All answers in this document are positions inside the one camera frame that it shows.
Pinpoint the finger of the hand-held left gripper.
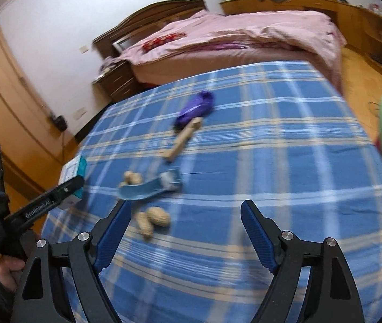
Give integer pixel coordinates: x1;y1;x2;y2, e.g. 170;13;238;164
51;176;84;206

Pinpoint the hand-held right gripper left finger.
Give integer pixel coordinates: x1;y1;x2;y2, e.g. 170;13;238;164
9;199;132;323

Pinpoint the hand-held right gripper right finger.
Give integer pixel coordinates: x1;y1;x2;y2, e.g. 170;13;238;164
240;199;360;323

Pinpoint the white teal small box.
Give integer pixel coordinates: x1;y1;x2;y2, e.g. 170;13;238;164
60;157;87;209

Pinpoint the person's left hand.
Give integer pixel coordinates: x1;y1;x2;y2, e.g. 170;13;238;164
0;255;27;292

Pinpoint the blue plastic spoon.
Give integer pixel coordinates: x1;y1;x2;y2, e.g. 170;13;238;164
119;168;181;202

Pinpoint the blue plaid blanket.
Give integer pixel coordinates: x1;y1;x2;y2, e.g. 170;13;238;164
41;61;382;323

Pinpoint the tan wooden piece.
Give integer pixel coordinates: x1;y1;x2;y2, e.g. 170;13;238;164
162;117;203;162

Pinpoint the wooden wardrobe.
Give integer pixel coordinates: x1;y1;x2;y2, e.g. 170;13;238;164
0;12;79;229

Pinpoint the dark wooden nightstand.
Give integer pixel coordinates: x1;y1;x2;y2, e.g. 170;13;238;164
93;61;141;101

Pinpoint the pale cloth pile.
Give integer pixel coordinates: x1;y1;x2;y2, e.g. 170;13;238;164
98;55;124;75

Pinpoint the purple plastic wrapper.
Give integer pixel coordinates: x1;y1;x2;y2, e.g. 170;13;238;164
174;90;216;131

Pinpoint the white framed panel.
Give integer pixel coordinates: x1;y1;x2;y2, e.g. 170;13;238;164
112;35;138;56

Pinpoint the wooden bed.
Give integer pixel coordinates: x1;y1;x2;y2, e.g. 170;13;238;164
93;0;346;91

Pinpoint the red floral pillow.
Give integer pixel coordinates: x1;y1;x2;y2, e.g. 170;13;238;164
142;33;186;52

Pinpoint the pink duvet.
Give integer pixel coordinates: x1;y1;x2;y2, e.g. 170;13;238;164
121;9;346;75

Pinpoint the wooden corner cabinet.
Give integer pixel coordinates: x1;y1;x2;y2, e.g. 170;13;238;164
220;0;382;81

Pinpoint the black charger plug with cable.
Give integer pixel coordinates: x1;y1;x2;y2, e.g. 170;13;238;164
50;115;68;149

